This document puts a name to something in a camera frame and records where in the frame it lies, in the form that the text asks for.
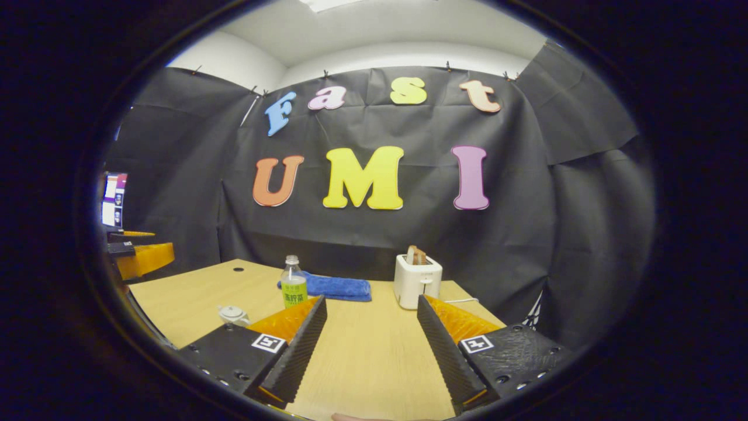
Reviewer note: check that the white toaster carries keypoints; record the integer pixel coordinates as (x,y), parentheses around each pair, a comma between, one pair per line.
(416,283)

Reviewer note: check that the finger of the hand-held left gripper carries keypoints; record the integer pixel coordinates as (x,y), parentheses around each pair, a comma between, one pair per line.
(131,234)
(146,258)

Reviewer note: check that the blue folded towel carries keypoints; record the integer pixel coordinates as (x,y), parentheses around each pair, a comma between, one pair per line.
(342,287)

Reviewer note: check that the computer monitor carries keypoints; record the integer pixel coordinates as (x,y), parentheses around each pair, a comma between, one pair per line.
(114,199)

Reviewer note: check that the black backdrop cloth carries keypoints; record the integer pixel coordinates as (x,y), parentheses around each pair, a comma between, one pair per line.
(175,175)

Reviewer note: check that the white patterned panel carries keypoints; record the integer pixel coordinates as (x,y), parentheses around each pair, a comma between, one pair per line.
(534,316)

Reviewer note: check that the white ceramic teacup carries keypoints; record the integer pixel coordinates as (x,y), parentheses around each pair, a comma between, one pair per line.
(232,320)

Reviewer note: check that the green label water bottle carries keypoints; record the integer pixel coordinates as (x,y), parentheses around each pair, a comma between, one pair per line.
(294,289)

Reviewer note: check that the bread slice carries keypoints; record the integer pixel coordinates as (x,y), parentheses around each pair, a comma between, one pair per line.
(416,255)

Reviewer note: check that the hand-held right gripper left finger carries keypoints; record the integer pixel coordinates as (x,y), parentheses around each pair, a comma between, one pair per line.
(301,351)

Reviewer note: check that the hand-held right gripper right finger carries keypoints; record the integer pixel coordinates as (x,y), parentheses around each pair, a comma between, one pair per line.
(447,351)

